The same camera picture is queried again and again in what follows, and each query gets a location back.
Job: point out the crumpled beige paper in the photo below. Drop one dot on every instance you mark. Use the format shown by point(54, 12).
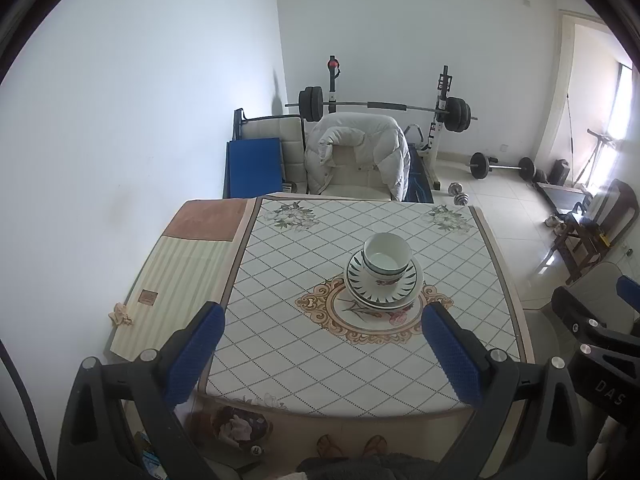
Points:
point(121, 315)

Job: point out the short barbell with black plates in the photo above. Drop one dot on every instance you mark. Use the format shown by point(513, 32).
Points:
point(480, 166)

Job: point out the pair of white shoes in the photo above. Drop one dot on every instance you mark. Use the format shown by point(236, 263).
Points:
point(556, 223)

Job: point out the chrome dumbbell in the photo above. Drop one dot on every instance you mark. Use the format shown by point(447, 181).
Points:
point(459, 194)

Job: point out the blue folded mat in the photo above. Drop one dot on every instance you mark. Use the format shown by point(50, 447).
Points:
point(255, 167)

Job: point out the white bowl with coloured dots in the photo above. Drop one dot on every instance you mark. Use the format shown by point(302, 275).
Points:
point(369, 269)

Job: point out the grey exercise machine frame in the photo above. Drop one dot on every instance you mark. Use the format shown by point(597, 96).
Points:
point(597, 155)

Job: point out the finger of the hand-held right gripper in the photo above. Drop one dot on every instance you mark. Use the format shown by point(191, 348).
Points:
point(630, 292)
point(580, 315)

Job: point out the white down jacket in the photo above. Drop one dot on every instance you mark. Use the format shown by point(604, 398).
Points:
point(392, 155)

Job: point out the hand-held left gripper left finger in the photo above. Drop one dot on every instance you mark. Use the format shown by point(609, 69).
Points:
point(197, 355)

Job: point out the white plate with pink flowers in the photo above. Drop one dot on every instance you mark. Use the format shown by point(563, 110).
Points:
point(382, 301)

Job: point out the person's right foot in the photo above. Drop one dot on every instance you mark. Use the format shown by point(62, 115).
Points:
point(375, 446)

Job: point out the white bowl with dark rim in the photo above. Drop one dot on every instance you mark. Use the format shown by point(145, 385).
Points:
point(386, 252)

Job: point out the person's legs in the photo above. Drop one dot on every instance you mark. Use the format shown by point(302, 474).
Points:
point(365, 467)

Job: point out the weight bench rack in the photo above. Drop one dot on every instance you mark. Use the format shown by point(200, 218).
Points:
point(435, 130)

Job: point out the dark wooden chair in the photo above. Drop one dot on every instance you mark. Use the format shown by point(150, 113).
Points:
point(600, 215)

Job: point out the white plate with blue leaves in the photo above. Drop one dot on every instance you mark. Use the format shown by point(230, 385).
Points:
point(405, 282)

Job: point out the window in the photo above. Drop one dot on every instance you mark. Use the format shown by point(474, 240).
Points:
point(622, 100)

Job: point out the blue weight bench pad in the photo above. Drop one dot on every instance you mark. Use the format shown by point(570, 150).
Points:
point(421, 175)

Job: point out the grey plastic chair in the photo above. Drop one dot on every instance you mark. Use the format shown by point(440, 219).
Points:
point(585, 280)

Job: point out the beige padded folding chair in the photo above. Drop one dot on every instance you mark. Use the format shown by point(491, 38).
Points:
point(292, 140)

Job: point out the black treadmill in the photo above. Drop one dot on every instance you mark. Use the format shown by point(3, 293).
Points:
point(560, 195)

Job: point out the beige and brown striped mat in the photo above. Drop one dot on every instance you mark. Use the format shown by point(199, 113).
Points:
point(175, 270)

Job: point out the beige upholstered chair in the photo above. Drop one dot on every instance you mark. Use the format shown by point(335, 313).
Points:
point(352, 172)

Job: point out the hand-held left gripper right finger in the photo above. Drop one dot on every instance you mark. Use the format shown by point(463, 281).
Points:
point(450, 355)

